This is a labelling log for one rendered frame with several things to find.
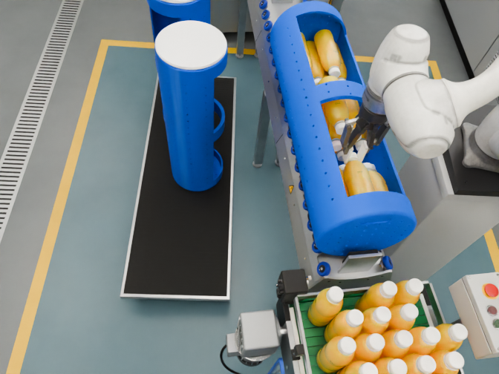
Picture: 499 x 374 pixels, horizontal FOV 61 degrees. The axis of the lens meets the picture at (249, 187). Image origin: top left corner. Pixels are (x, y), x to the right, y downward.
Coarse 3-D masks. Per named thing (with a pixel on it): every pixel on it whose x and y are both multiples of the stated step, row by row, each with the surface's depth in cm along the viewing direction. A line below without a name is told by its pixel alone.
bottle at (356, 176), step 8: (352, 160) 122; (344, 168) 123; (352, 168) 119; (360, 168) 119; (344, 176) 121; (352, 176) 118; (360, 176) 117; (368, 176) 118; (352, 184) 117; (360, 184) 116; (368, 184) 116; (352, 192) 117; (360, 192) 115
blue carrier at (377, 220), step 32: (288, 32) 148; (288, 64) 143; (352, 64) 154; (288, 96) 140; (320, 96) 129; (352, 96) 128; (320, 128) 124; (320, 160) 120; (384, 160) 134; (320, 192) 117; (384, 192) 110; (320, 224) 115; (352, 224) 110; (384, 224) 113; (416, 224) 116
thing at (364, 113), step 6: (360, 108) 106; (366, 108) 104; (360, 114) 107; (366, 114) 104; (372, 114) 103; (378, 114) 103; (360, 120) 108; (366, 120) 106; (372, 120) 104; (378, 120) 104; (384, 120) 105; (360, 126) 110; (372, 126) 110
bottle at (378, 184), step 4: (368, 168) 126; (372, 168) 127; (372, 172) 124; (372, 176) 123; (376, 176) 123; (372, 180) 122; (376, 180) 122; (380, 180) 123; (376, 184) 121; (380, 184) 122; (376, 188) 121; (380, 188) 121; (384, 188) 122
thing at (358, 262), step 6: (348, 252) 121; (354, 252) 121; (360, 252) 121; (366, 252) 121; (372, 252) 121; (348, 258) 119; (354, 258) 120; (360, 258) 120; (366, 258) 121; (372, 258) 121; (378, 258) 122; (342, 264) 125; (348, 264) 123; (354, 264) 124; (360, 264) 125; (366, 264) 125; (372, 264) 126; (342, 270) 127; (348, 270) 128; (354, 270) 129; (360, 270) 129; (366, 270) 130
